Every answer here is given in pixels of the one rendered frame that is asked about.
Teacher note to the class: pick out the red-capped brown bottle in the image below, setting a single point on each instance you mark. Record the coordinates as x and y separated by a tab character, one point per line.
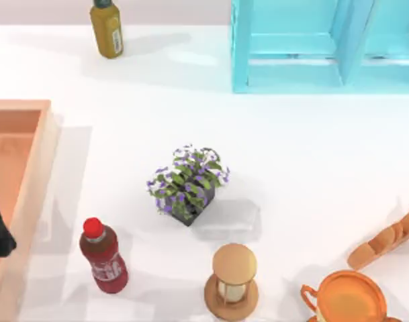
105	261

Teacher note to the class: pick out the yellow-green bottle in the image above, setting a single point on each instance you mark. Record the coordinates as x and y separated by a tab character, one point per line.
107	31

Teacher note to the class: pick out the light blue rack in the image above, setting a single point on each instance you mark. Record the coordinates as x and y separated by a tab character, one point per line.
291	47

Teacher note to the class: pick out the orange trophy cup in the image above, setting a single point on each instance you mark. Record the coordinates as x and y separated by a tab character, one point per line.
350	298

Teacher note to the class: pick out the purple flower plant pot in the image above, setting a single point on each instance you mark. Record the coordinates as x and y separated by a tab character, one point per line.
187	186

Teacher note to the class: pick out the long bread loaf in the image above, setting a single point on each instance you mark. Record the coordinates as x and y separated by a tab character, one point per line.
385	239

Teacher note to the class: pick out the salmon-coloured shallow box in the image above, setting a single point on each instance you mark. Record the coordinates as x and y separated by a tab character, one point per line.
21	141

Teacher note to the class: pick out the wooden hourglass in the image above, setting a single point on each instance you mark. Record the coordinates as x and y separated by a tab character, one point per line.
232	278

